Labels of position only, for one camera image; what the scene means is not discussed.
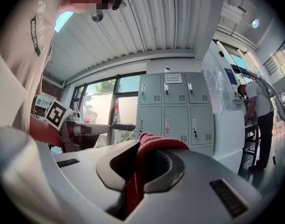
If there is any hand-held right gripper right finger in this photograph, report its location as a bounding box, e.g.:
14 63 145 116
127 149 263 224

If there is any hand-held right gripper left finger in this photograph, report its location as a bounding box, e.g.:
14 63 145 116
37 139 141 224

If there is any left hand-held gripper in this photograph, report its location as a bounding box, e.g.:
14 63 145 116
44 98 111 153

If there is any red cloth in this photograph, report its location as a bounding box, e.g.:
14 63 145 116
125 132 190 216

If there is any grey metal cabinet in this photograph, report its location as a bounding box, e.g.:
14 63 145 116
135 71 215 158

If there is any person's left forearm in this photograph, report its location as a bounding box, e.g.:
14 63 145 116
29 114 64 148

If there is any black framed window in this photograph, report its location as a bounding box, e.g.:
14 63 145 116
70 73 141 149

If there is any black metal table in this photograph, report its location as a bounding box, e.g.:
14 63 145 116
239 122 260 172

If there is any white paper notice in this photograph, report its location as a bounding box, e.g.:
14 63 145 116
164 73 183 84

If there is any operator in beige shirt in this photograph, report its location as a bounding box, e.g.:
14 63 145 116
0 0 74 224

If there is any clear plastic sheet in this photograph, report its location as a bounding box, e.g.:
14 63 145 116
203 69 233 113

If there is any blue poster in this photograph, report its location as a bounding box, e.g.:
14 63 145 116
224 68 237 85

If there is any black balcony railing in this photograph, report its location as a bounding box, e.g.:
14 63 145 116
263 35 285 76

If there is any white ceiling air conditioner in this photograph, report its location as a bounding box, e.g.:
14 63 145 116
221 0 248 24

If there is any black cable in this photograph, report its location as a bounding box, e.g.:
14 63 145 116
272 125 278 190

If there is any grey head mount knob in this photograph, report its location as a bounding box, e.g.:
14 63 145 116
91 9 104 23

